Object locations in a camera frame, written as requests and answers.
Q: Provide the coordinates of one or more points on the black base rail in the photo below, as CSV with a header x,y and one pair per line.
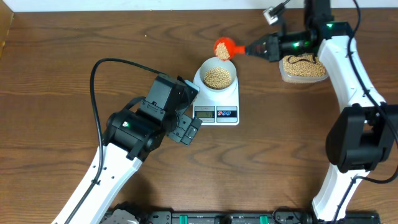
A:
x,y
131,213

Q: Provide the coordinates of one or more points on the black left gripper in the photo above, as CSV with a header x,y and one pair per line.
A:
x,y
186,128

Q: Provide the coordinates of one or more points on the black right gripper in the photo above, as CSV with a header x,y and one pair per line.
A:
x,y
272,48

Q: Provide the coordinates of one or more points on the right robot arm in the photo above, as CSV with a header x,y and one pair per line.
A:
x,y
366,128

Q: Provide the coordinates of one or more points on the white digital kitchen scale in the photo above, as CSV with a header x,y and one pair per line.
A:
x,y
216,107

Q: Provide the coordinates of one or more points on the yellow soybeans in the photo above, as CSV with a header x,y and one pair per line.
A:
x,y
302,68

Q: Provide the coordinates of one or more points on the red measuring scoop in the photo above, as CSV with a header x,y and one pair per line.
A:
x,y
226,48

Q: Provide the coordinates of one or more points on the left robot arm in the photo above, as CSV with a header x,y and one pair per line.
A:
x,y
130,135

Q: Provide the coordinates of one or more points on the clear plastic container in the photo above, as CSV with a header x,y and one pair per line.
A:
x,y
305,68

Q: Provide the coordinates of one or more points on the grey round bowl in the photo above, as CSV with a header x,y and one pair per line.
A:
x,y
217,74

